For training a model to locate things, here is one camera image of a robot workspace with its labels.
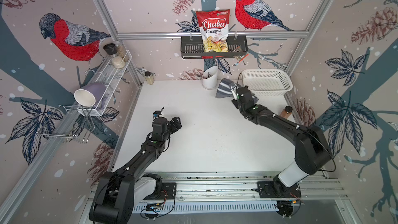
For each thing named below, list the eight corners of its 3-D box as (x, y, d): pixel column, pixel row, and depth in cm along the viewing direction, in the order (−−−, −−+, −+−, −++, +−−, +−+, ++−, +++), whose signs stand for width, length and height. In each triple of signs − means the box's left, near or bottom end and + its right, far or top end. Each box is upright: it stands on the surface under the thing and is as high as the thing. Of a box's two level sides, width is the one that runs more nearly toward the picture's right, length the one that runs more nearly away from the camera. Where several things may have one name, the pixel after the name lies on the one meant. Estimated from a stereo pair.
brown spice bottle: (279, 121, 103) (286, 111, 93) (277, 115, 105) (284, 105, 96) (285, 121, 103) (293, 111, 93) (283, 115, 105) (291, 105, 96)
